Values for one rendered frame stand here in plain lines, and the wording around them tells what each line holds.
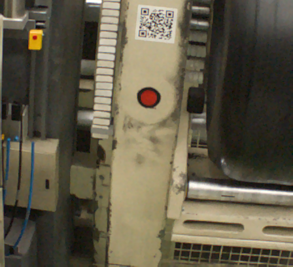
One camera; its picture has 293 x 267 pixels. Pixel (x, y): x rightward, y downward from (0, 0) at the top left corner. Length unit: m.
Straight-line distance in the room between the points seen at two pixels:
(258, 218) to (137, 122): 0.32
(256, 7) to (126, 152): 0.48
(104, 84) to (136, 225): 0.34
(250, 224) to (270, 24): 0.48
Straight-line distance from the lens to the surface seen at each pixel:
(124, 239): 1.78
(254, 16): 1.34
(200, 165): 1.87
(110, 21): 1.53
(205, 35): 1.96
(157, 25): 1.52
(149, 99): 1.58
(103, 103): 1.61
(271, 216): 1.63
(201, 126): 1.84
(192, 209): 1.61
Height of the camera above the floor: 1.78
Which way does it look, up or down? 29 degrees down
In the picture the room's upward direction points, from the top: 6 degrees clockwise
